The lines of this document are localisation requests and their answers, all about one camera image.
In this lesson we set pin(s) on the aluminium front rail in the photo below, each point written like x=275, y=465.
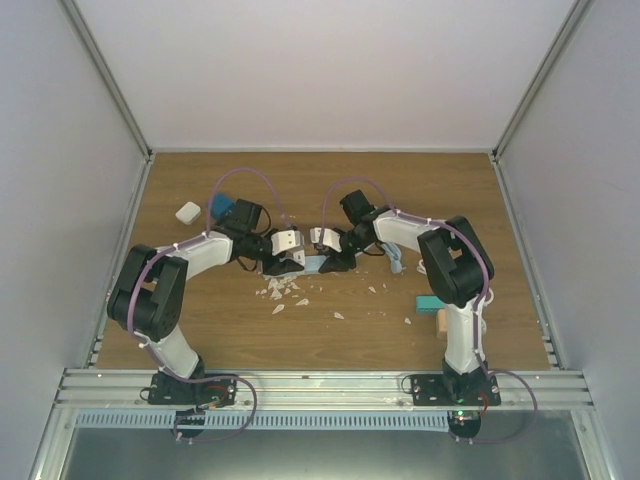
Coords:
x=309, y=390

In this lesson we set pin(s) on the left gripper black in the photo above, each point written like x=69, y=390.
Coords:
x=279, y=267

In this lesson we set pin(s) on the light blue power strip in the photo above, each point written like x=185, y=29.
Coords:
x=313, y=264

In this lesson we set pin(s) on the teal power strip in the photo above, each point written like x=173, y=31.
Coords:
x=428, y=305

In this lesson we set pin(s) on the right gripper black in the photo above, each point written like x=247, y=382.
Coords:
x=341, y=264

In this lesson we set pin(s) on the pink cube adapter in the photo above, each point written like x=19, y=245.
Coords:
x=441, y=324

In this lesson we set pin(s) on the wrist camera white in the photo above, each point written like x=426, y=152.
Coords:
x=325, y=238
x=286, y=240

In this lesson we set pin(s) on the slotted cable duct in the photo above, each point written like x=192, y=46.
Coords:
x=267, y=420

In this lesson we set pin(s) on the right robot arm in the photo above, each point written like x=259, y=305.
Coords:
x=457, y=268

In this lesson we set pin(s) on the dark blue cube adapter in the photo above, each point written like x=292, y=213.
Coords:
x=221, y=206

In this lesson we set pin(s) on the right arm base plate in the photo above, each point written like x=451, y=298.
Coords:
x=437, y=389

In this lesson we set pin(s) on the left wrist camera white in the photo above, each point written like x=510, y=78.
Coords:
x=286, y=240

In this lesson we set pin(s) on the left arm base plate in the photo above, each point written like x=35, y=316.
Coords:
x=166, y=390

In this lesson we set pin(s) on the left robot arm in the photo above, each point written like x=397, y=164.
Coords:
x=148, y=295

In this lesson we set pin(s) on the white square plug adapter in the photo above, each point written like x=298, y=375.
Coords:
x=188, y=213

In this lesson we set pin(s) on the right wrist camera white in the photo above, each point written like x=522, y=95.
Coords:
x=325, y=238

